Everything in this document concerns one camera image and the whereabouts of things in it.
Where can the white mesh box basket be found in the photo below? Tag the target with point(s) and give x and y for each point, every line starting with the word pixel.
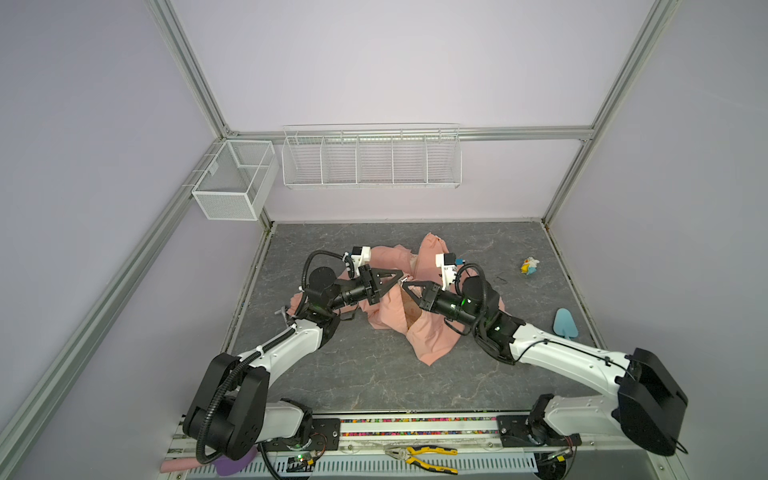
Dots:
pixel 237 181

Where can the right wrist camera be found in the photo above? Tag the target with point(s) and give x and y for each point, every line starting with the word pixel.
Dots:
pixel 448 265

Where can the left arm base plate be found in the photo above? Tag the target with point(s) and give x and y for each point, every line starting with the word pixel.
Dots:
pixel 322 434

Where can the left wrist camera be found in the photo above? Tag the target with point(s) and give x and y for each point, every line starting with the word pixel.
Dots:
pixel 358 256

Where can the teal silicone spatula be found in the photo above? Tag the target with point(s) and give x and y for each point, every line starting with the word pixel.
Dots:
pixel 564 324

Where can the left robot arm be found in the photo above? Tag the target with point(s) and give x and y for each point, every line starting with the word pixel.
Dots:
pixel 231 413

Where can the small green circuit board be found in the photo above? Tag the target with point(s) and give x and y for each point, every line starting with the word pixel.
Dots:
pixel 300 464

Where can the white slotted cable duct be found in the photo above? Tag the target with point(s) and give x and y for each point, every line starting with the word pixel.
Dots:
pixel 381 466

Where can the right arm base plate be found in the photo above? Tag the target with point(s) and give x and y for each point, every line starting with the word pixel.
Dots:
pixel 518 431

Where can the white wire shelf basket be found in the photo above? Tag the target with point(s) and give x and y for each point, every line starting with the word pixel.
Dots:
pixel 388 155

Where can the yellow handled pliers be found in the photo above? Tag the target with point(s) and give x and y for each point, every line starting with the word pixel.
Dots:
pixel 411 455

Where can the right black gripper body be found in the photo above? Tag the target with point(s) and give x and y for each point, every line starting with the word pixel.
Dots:
pixel 450 307

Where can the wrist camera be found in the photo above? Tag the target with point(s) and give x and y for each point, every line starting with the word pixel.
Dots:
pixel 358 256
pixel 448 265

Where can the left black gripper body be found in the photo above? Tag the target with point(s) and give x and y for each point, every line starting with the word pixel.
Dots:
pixel 354 294

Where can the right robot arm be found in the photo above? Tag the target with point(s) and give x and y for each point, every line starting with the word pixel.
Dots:
pixel 634 394

